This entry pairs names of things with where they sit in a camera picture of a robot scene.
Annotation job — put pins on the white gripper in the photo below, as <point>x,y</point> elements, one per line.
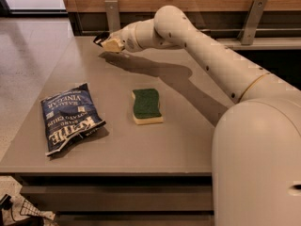
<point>131,39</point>

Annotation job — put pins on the black rxbar chocolate wrapper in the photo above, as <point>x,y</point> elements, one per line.
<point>101,38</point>

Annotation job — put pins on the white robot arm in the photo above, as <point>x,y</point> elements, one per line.
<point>256,153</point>

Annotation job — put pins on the green and yellow sponge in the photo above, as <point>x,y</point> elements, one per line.
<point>146,108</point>

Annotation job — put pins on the blue kettle chips bag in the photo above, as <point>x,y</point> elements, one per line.
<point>69,117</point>

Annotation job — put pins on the grey drawer cabinet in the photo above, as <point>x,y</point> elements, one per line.
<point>125,173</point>

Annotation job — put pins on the black object on floor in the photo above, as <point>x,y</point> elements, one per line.
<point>7,218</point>

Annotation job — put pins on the left metal bracket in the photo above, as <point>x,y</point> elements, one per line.
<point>112,15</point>

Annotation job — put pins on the metal bracket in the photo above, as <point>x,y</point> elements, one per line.
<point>248,32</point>
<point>112,15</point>

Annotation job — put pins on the right metal bracket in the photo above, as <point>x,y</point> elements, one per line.
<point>248,32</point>

